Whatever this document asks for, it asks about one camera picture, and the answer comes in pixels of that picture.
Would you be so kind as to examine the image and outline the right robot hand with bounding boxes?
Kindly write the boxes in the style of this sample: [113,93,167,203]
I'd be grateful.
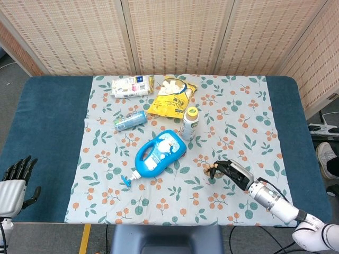
[209,159,254,192]

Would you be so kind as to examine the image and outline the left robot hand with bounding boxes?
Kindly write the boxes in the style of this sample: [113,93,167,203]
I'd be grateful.
[0,155,42,218]

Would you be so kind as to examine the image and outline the wooden bead bracelet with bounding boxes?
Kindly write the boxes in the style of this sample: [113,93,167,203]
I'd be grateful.
[202,163,225,179]

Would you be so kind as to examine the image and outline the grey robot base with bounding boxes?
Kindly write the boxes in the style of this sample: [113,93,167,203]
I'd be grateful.
[110,224,224,254]

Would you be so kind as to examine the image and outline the floral tablecloth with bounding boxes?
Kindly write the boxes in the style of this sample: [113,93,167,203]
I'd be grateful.
[64,75,298,228]

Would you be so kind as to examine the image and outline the white drink bottle yellow cap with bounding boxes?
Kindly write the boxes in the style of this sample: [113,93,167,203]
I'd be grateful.
[181,106,200,141]

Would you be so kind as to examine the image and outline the blue table mat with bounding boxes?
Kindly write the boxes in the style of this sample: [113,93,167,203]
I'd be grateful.
[0,75,333,228]

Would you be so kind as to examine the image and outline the blue detergent bottle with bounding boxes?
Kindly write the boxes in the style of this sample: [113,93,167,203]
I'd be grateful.
[120,129,188,189]

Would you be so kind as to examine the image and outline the yellow floor tape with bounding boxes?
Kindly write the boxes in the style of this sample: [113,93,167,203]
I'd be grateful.
[78,223,92,254]

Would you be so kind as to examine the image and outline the yellow snack bag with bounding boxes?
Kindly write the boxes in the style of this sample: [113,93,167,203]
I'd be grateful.
[147,76,199,120]

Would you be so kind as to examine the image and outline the white sneaker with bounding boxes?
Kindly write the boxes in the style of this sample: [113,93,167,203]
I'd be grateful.
[315,142,339,180]

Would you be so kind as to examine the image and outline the light blue drink can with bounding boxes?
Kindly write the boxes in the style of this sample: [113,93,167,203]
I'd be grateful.
[113,110,148,132]

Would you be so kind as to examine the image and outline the white pink snack package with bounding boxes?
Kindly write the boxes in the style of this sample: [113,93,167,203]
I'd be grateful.
[111,75,155,99]

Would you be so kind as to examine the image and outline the woven folding screen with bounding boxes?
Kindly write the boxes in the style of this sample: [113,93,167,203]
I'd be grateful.
[0,0,339,120]

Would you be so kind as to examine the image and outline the black cable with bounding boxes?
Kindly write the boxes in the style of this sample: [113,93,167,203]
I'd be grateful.
[229,225,300,254]

